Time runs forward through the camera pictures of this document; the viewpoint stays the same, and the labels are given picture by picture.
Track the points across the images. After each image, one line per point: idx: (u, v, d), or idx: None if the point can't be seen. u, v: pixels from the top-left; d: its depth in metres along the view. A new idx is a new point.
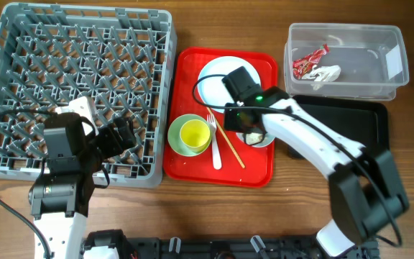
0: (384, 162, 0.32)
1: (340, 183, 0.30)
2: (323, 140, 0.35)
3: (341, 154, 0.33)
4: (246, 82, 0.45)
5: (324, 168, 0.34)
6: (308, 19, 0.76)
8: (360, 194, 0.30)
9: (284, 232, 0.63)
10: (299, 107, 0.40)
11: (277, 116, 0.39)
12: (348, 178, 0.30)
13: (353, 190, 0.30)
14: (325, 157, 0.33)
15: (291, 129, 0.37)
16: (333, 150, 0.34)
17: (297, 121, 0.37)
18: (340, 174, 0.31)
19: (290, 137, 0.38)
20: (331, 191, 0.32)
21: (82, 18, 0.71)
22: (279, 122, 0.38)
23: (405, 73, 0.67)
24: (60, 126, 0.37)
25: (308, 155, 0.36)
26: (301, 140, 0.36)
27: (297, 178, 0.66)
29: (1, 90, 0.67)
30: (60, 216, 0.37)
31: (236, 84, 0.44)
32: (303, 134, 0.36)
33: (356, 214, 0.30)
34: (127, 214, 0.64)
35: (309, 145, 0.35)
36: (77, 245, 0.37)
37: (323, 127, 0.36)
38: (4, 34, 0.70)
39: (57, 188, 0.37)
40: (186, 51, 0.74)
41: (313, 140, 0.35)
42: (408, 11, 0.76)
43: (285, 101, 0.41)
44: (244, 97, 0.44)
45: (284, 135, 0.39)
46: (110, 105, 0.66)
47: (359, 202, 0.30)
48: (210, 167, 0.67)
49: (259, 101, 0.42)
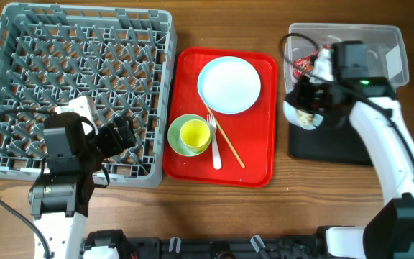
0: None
1: (401, 209, 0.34)
2: (408, 163, 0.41)
3: None
4: (354, 59, 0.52)
5: (392, 183, 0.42)
6: (308, 19, 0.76)
8: (411, 229, 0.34)
9: (284, 232, 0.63)
10: (399, 116, 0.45)
11: (376, 115, 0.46)
12: (411, 211, 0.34)
13: (409, 222, 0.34)
14: (402, 180, 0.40)
15: (386, 138, 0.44)
16: (412, 178, 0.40)
17: (392, 131, 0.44)
18: (406, 208, 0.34)
19: (378, 140, 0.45)
20: (387, 211, 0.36)
21: (82, 19, 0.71)
22: (373, 119, 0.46)
23: (405, 73, 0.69)
24: (60, 126, 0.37)
25: (385, 162, 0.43)
26: (387, 150, 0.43)
27: (297, 178, 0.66)
29: (1, 90, 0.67)
30: (60, 216, 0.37)
31: (347, 56, 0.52)
32: (392, 147, 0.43)
33: (394, 238, 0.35)
34: (126, 214, 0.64)
35: (394, 160, 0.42)
36: (77, 245, 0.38)
37: None
38: (4, 34, 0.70)
39: (57, 188, 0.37)
40: (186, 51, 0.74)
41: (398, 158, 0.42)
42: (408, 11, 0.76)
43: (389, 102, 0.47)
44: (348, 73, 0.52)
45: (371, 134, 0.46)
46: (110, 105, 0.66)
47: (405, 236, 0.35)
48: (210, 167, 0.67)
49: (365, 84, 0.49)
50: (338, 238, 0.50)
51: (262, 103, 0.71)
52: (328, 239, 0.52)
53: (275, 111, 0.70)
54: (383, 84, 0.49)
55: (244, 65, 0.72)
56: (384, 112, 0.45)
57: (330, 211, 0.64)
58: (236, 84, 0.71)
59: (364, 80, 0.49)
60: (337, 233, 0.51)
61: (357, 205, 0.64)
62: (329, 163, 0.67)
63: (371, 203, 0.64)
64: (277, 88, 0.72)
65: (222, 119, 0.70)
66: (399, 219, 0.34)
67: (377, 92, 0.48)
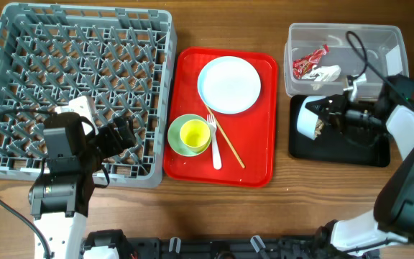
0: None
1: None
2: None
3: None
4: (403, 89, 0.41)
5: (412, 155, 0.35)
6: (308, 19, 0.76)
8: None
9: (284, 232, 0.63)
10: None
11: (410, 111, 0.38)
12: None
13: None
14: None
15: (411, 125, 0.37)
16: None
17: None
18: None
19: (411, 134, 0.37)
20: (404, 162, 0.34)
21: (82, 18, 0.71)
22: (402, 110, 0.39)
23: (405, 73, 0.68)
24: (60, 126, 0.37)
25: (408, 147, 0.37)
26: (411, 130, 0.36)
27: (297, 178, 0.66)
29: (1, 90, 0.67)
30: (60, 216, 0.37)
31: (400, 83, 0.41)
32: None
33: (408, 181, 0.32)
34: (127, 214, 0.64)
35: None
36: (77, 245, 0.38)
37: None
38: (4, 34, 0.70)
39: (57, 188, 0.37)
40: (186, 51, 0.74)
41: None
42: (408, 11, 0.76)
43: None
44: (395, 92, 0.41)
45: (397, 128, 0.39)
46: (110, 105, 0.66)
47: None
48: (210, 167, 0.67)
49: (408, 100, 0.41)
50: (343, 231, 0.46)
51: (262, 103, 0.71)
52: (331, 233, 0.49)
53: (275, 112, 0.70)
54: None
55: (244, 65, 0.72)
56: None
57: (330, 211, 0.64)
58: (238, 83, 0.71)
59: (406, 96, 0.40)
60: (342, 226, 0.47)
61: (357, 205, 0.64)
62: (329, 162, 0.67)
63: (371, 203, 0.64)
64: (277, 88, 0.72)
65: (222, 119, 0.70)
66: None
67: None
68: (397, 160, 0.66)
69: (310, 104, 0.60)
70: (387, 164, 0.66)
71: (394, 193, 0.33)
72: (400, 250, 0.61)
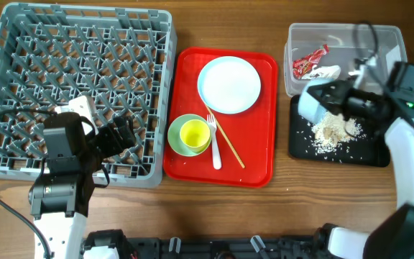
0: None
1: (410, 213, 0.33)
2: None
3: None
4: (411, 82, 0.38)
5: (408, 168, 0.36)
6: (308, 19, 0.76)
8: None
9: (284, 232, 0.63)
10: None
11: (410, 129, 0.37)
12: None
13: None
14: None
15: (412, 150, 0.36)
16: None
17: None
18: (413, 206, 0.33)
19: (406, 149, 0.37)
20: (394, 219, 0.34)
21: (83, 19, 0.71)
22: (407, 135, 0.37)
23: None
24: (60, 126, 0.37)
25: (407, 178, 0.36)
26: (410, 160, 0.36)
27: (297, 178, 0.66)
29: (1, 90, 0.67)
30: (60, 216, 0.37)
31: (405, 76, 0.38)
32: (412, 161, 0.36)
33: (395, 244, 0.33)
34: (127, 214, 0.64)
35: None
36: (77, 246, 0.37)
37: (411, 159, 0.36)
38: (4, 34, 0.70)
39: (57, 188, 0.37)
40: (186, 51, 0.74)
41: None
42: (409, 11, 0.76)
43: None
44: (397, 96, 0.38)
45: (402, 150, 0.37)
46: (110, 105, 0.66)
47: (408, 242, 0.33)
48: (210, 167, 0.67)
49: (409, 106, 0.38)
50: (341, 238, 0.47)
51: (263, 103, 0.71)
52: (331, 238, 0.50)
53: (275, 111, 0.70)
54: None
55: (243, 65, 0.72)
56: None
57: (331, 211, 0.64)
58: (237, 85, 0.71)
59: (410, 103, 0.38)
60: (341, 234, 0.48)
61: (357, 205, 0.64)
62: (329, 162, 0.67)
63: (371, 203, 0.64)
64: (277, 88, 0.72)
65: (223, 119, 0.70)
66: (407, 221, 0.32)
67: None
68: None
69: (313, 89, 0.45)
70: (387, 164, 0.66)
71: (384, 252, 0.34)
72: None
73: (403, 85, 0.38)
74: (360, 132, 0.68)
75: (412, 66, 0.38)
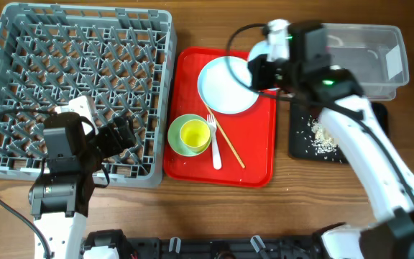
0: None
1: (394, 229, 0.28)
2: (394, 174, 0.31)
3: (366, 134, 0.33)
4: (315, 49, 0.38)
5: (361, 163, 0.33)
6: (308, 19, 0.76)
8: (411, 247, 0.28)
9: (284, 232, 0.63)
10: (371, 114, 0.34)
11: (343, 116, 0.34)
12: (405, 226, 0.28)
13: (407, 240, 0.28)
14: (387, 195, 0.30)
15: (358, 142, 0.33)
16: (399, 188, 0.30)
17: (367, 132, 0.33)
18: (394, 216, 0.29)
19: (345, 137, 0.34)
20: (381, 236, 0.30)
21: (82, 18, 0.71)
22: (345, 126, 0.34)
23: (405, 73, 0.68)
24: (60, 126, 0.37)
25: (366, 176, 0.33)
26: (359, 153, 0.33)
27: (297, 178, 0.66)
29: (1, 90, 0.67)
30: (60, 216, 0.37)
31: (309, 44, 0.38)
32: (367, 152, 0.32)
33: None
34: (127, 214, 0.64)
35: (374, 167, 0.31)
36: (77, 246, 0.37)
37: (359, 150, 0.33)
38: (4, 34, 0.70)
39: (57, 188, 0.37)
40: (186, 51, 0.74)
41: (382, 165, 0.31)
42: (409, 11, 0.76)
43: (358, 102, 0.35)
44: (311, 67, 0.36)
45: (343, 141, 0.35)
46: (110, 105, 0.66)
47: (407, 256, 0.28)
48: (210, 167, 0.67)
49: (327, 85, 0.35)
50: (336, 242, 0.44)
51: (262, 103, 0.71)
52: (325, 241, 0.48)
53: (275, 111, 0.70)
54: (347, 78, 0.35)
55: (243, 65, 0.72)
56: (352, 114, 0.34)
57: (331, 211, 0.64)
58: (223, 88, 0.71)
59: (326, 80, 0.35)
60: (336, 237, 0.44)
61: (357, 205, 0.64)
62: (329, 162, 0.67)
63: None
64: None
65: (222, 119, 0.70)
66: (397, 241, 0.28)
67: (342, 91, 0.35)
68: None
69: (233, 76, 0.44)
70: None
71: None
72: None
73: (308, 55, 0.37)
74: None
75: (310, 38, 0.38)
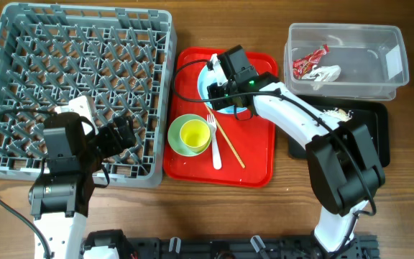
0: (361, 135, 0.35)
1: (313, 150, 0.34)
2: (307, 117, 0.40)
3: (284, 102, 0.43)
4: (240, 63, 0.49)
5: (286, 122, 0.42)
6: (308, 19, 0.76)
8: (333, 160, 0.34)
9: (284, 232, 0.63)
10: (286, 89, 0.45)
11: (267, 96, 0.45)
12: (322, 146, 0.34)
13: (325, 155, 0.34)
14: (306, 131, 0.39)
15: (277, 107, 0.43)
16: (313, 124, 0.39)
17: (284, 101, 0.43)
18: (313, 142, 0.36)
19: (272, 110, 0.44)
20: (313, 163, 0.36)
21: (82, 18, 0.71)
22: (268, 102, 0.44)
23: (405, 73, 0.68)
24: (60, 126, 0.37)
25: (291, 127, 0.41)
26: (283, 115, 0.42)
27: (297, 179, 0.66)
29: (1, 90, 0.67)
30: (60, 216, 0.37)
31: (233, 63, 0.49)
32: (287, 111, 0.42)
33: (330, 180, 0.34)
34: (127, 214, 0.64)
35: (292, 120, 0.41)
36: (77, 246, 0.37)
37: (282, 115, 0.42)
38: (4, 34, 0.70)
39: (57, 188, 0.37)
40: (186, 51, 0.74)
41: (297, 116, 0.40)
42: (408, 11, 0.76)
43: (274, 84, 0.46)
44: (239, 76, 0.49)
45: (273, 114, 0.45)
46: (110, 105, 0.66)
47: (334, 175, 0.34)
48: (210, 167, 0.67)
49: (251, 84, 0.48)
50: (324, 232, 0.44)
51: None
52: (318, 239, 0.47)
53: None
54: (267, 77, 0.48)
55: None
56: (271, 92, 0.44)
57: None
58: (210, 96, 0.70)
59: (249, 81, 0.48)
60: (322, 229, 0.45)
61: None
62: None
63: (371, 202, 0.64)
64: None
65: (222, 119, 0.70)
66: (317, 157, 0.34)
67: (262, 85, 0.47)
68: (397, 160, 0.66)
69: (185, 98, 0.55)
70: (388, 162, 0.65)
71: (330, 197, 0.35)
72: (400, 250, 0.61)
73: (234, 68, 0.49)
74: None
75: (231, 57, 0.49)
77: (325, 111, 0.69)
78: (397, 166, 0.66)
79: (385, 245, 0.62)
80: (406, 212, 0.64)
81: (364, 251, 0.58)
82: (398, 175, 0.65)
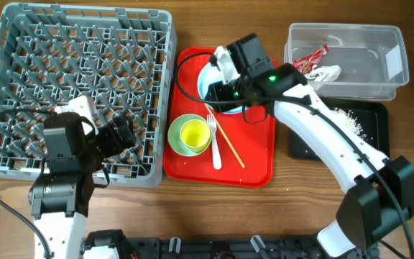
0: (406, 178, 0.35)
1: (359, 198, 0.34)
2: (346, 145, 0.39)
3: (317, 118, 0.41)
4: (254, 55, 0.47)
5: (316, 140, 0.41)
6: (308, 19, 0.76)
8: (375, 207, 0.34)
9: (284, 232, 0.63)
10: (317, 98, 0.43)
11: (296, 106, 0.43)
12: (367, 194, 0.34)
13: (371, 203, 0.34)
14: (342, 160, 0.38)
15: (309, 123, 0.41)
16: (354, 157, 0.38)
17: (316, 115, 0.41)
18: (358, 185, 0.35)
19: (300, 122, 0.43)
20: (349, 204, 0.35)
21: (82, 18, 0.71)
22: (295, 114, 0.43)
23: (405, 73, 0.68)
24: (60, 126, 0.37)
25: (323, 147, 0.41)
26: (316, 134, 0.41)
27: (297, 178, 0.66)
29: (1, 90, 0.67)
30: (60, 216, 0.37)
31: (246, 55, 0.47)
32: (320, 131, 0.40)
33: (370, 225, 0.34)
34: (127, 214, 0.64)
35: (328, 144, 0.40)
36: (77, 245, 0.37)
37: (314, 133, 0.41)
38: (4, 34, 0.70)
39: (57, 188, 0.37)
40: (186, 51, 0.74)
41: (336, 142, 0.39)
42: (408, 11, 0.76)
43: (300, 89, 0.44)
44: (254, 70, 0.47)
45: (298, 126, 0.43)
46: (110, 105, 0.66)
47: (373, 216, 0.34)
48: (210, 167, 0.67)
49: (272, 80, 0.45)
50: (332, 237, 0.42)
51: None
52: (321, 243, 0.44)
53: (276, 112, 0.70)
54: (289, 73, 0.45)
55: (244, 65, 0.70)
56: (299, 101, 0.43)
57: (330, 211, 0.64)
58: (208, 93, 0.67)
59: (269, 76, 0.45)
60: (330, 232, 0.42)
61: None
62: None
63: None
64: None
65: (222, 119, 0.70)
66: (361, 206, 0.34)
67: (287, 83, 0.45)
68: None
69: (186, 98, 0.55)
70: None
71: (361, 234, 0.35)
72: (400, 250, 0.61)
73: (248, 60, 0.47)
74: (360, 132, 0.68)
75: (244, 49, 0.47)
77: None
78: None
79: (385, 245, 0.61)
80: None
81: (364, 251, 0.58)
82: None
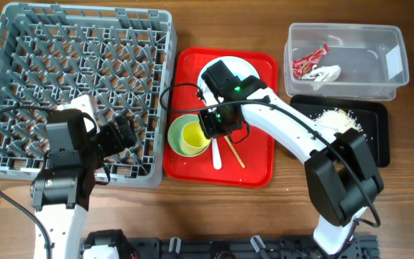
0: (359, 147, 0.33)
1: (315, 169, 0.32)
2: (302, 129, 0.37)
3: (275, 111, 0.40)
4: (226, 74, 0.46)
5: (279, 134, 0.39)
6: (308, 19, 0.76)
8: (334, 178, 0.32)
9: (284, 232, 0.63)
10: (276, 96, 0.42)
11: (256, 106, 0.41)
12: (323, 164, 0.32)
13: (328, 174, 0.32)
14: (302, 144, 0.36)
15: (269, 119, 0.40)
16: (310, 136, 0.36)
17: (275, 109, 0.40)
18: (313, 158, 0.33)
19: (262, 121, 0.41)
20: (311, 179, 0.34)
21: (82, 18, 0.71)
22: (257, 112, 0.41)
23: (405, 73, 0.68)
24: (62, 121, 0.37)
25: (287, 141, 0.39)
26: (278, 127, 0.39)
27: (297, 178, 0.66)
29: (1, 90, 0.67)
30: (60, 208, 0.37)
31: (215, 78, 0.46)
32: (281, 123, 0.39)
33: (333, 197, 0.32)
34: (127, 214, 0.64)
35: (287, 132, 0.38)
36: (76, 239, 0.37)
37: (275, 129, 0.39)
38: (4, 34, 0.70)
39: (58, 181, 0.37)
40: (186, 51, 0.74)
41: (291, 128, 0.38)
42: (409, 11, 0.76)
43: (262, 91, 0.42)
44: (224, 87, 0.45)
45: (263, 125, 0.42)
46: (110, 105, 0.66)
47: (336, 189, 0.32)
48: (210, 167, 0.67)
49: (237, 91, 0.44)
50: (324, 234, 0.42)
51: None
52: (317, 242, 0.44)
53: None
54: (253, 82, 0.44)
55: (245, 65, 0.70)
56: (259, 101, 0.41)
57: None
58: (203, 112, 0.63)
59: (236, 88, 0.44)
60: (320, 230, 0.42)
61: None
62: None
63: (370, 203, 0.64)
64: (277, 88, 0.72)
65: None
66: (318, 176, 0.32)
67: (251, 91, 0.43)
68: (397, 160, 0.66)
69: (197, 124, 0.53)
70: (387, 163, 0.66)
71: (330, 211, 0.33)
72: (400, 250, 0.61)
73: (218, 80, 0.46)
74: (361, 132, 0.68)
75: (213, 74, 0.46)
77: (325, 111, 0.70)
78: (397, 166, 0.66)
79: (386, 245, 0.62)
80: (406, 212, 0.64)
81: (364, 251, 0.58)
82: (399, 175, 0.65)
